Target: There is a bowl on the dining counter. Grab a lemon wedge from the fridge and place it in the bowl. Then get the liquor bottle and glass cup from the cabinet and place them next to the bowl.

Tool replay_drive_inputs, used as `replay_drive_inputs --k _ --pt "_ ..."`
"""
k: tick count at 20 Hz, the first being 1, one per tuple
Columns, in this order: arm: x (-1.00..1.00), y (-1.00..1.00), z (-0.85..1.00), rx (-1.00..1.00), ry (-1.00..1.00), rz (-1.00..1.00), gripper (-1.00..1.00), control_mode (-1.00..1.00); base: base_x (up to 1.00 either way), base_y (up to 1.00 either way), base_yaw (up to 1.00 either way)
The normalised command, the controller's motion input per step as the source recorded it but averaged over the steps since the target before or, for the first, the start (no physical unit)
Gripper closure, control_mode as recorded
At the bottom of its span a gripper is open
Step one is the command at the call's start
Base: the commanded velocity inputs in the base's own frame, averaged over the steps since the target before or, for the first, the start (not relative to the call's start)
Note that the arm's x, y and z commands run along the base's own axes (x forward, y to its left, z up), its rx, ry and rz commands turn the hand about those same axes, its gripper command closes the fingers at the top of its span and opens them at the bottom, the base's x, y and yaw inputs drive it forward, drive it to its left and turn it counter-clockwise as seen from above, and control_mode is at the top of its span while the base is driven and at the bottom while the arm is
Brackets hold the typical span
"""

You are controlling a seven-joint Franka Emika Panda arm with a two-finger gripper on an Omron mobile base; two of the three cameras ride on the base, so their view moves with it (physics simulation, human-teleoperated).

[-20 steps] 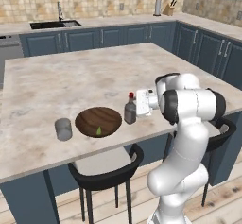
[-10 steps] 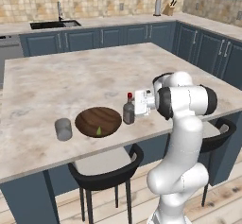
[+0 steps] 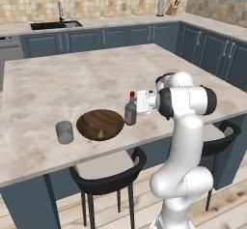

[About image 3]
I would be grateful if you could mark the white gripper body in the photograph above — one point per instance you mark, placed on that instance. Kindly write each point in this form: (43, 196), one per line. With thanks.
(142, 102)

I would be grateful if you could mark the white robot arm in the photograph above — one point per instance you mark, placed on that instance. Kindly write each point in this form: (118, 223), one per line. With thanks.
(188, 133)

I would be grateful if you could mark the grey liquor bottle red cap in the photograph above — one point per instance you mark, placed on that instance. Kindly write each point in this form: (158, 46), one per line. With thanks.
(130, 112)

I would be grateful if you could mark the brown wooden bowl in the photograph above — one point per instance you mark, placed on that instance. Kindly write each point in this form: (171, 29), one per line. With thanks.
(96, 121)

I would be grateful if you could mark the green lemon wedge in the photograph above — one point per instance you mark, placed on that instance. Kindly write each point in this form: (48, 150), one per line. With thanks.
(101, 135)

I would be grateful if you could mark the grey glass cup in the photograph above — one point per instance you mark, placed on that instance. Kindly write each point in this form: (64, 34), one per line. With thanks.
(64, 133)

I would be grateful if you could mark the blue dining counter base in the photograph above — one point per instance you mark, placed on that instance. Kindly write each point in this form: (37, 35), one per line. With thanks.
(29, 204)

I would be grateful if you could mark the long blue base cupboard run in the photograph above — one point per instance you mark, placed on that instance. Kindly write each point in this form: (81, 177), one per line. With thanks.
(96, 41)

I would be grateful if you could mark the black stool pale seat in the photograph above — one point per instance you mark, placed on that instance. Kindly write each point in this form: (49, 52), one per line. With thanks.
(218, 139)
(103, 170)

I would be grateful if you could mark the short blue base cupboard run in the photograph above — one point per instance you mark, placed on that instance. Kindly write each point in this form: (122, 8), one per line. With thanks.
(212, 52)

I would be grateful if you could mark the white paper towel roll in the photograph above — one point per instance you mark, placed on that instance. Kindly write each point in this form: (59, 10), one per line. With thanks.
(160, 7)

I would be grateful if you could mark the wooden knife block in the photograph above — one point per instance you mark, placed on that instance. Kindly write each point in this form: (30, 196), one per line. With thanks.
(172, 10)

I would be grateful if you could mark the black sink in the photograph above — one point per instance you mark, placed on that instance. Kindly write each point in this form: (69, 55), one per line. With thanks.
(53, 25)

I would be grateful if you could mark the silver tap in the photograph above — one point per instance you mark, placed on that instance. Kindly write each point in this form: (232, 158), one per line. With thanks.
(60, 10)

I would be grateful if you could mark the silver dishwasher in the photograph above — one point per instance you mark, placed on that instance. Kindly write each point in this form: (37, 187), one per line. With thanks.
(9, 55)

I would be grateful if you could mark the grey wall socket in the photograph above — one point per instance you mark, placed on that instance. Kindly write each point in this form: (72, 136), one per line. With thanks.
(123, 6)
(244, 15)
(200, 6)

